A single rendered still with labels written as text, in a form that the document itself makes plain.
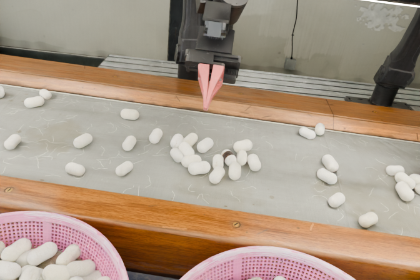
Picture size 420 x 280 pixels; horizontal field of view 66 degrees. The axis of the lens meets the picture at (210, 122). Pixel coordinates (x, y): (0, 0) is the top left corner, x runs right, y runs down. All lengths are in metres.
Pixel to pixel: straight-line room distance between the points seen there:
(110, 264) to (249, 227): 0.17
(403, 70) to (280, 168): 0.56
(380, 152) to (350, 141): 0.06
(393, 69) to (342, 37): 1.74
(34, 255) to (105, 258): 0.08
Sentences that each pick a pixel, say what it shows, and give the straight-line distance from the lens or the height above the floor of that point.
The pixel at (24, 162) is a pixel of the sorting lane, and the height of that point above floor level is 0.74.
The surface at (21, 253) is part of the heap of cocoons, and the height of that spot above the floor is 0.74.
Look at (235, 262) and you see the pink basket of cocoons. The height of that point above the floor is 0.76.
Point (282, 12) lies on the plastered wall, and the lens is 2.59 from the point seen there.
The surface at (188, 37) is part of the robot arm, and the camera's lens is 0.91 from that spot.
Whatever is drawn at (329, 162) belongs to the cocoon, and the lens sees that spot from 0.61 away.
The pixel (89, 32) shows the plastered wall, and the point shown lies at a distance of 2.78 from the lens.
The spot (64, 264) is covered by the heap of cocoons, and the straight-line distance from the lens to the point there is 0.44.
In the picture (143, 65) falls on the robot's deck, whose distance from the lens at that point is 1.14.
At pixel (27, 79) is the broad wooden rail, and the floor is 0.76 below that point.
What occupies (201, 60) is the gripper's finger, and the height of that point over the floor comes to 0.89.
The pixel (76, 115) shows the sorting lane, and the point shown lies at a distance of 0.70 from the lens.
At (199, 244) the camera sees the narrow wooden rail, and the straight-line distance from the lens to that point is 0.43.
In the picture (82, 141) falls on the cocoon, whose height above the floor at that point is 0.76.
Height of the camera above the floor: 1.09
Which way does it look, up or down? 30 degrees down
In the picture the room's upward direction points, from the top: 7 degrees clockwise
